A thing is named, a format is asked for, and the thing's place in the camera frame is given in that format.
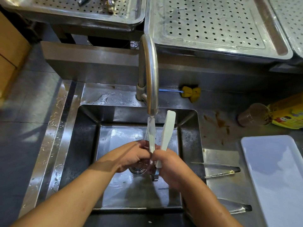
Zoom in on perforated steel tray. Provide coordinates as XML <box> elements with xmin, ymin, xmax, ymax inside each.
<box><xmin>144</xmin><ymin>0</ymin><xmax>294</xmax><ymax>61</ymax></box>
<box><xmin>0</xmin><ymin>0</ymin><xmax>147</xmax><ymax>32</ymax></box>
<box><xmin>267</xmin><ymin>0</ymin><xmax>303</xmax><ymax>60</ymax></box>

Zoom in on yellow sponge brush blue handle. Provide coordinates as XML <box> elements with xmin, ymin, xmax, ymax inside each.
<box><xmin>158</xmin><ymin>86</ymin><xmax>201</xmax><ymax>103</ymax></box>

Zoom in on person's left hand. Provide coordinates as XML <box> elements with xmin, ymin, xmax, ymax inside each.
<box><xmin>113</xmin><ymin>140</ymin><xmax>155</xmax><ymax>173</ymax></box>

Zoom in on round sink drain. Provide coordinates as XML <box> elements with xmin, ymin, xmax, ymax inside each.
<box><xmin>129</xmin><ymin>162</ymin><xmax>152</xmax><ymax>176</ymax></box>

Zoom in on stainless steel sink basin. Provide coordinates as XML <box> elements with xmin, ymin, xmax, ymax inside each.
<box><xmin>59</xmin><ymin>104</ymin><xmax>205</xmax><ymax>212</ymax></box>

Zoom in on slim metal tongs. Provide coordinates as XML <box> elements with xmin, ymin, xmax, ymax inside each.
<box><xmin>216</xmin><ymin>197</ymin><xmax>253</xmax><ymax>215</ymax></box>
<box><xmin>190</xmin><ymin>162</ymin><xmax>241</xmax><ymax>180</ymax></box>

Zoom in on white plastic tongs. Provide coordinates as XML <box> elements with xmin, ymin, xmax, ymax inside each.
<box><xmin>146</xmin><ymin>110</ymin><xmax>176</xmax><ymax>182</ymax></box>

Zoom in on person's left forearm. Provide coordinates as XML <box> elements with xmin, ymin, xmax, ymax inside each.
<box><xmin>11</xmin><ymin>150</ymin><xmax>120</xmax><ymax>227</ymax></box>

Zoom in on shiny metal knob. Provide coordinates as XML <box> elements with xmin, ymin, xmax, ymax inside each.
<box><xmin>105</xmin><ymin>0</ymin><xmax>116</xmax><ymax>14</ymax></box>

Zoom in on curved steel faucet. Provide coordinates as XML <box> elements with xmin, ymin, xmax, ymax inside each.
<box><xmin>136</xmin><ymin>34</ymin><xmax>159</xmax><ymax>116</ymax></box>

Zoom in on white rectangular plastic tray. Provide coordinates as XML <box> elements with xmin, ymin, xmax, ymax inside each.
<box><xmin>241</xmin><ymin>135</ymin><xmax>303</xmax><ymax>227</ymax></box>

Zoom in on yellow printed packet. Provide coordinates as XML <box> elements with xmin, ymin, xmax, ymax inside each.
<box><xmin>267</xmin><ymin>93</ymin><xmax>303</xmax><ymax>130</ymax></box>

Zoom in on person's right hand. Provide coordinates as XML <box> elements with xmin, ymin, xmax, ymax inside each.
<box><xmin>151</xmin><ymin>149</ymin><xmax>197</xmax><ymax>191</ymax></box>

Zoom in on glass cup with brown residue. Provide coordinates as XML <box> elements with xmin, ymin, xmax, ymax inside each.
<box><xmin>237</xmin><ymin>103</ymin><xmax>273</xmax><ymax>127</ymax></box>

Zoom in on brown cardboard box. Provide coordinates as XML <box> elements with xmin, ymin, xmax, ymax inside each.
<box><xmin>0</xmin><ymin>11</ymin><xmax>32</xmax><ymax>105</ymax></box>

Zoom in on person's right forearm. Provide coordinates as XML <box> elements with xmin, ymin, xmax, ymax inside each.
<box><xmin>176</xmin><ymin>171</ymin><xmax>243</xmax><ymax>227</ymax></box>

